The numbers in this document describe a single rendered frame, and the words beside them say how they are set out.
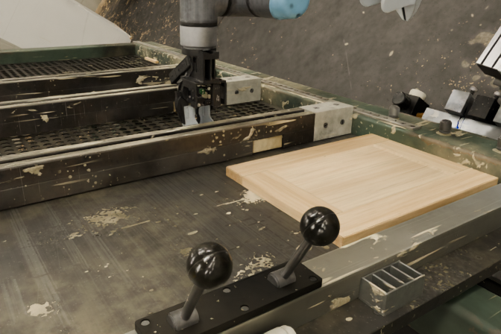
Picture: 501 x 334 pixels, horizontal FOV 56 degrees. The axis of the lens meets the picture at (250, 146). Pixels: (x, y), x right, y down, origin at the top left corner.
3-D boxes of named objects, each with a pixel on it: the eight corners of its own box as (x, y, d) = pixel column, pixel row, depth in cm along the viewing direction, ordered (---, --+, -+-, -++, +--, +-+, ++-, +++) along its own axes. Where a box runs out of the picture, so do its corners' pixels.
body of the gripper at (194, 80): (194, 112, 95) (194, 51, 91) (175, 102, 102) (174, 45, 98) (227, 107, 99) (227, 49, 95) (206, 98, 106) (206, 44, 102)
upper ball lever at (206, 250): (206, 335, 46) (247, 265, 37) (170, 351, 44) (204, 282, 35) (189, 300, 48) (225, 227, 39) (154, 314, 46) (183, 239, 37)
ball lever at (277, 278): (300, 293, 53) (354, 225, 44) (273, 305, 50) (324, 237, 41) (282, 264, 54) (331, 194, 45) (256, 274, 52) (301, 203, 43)
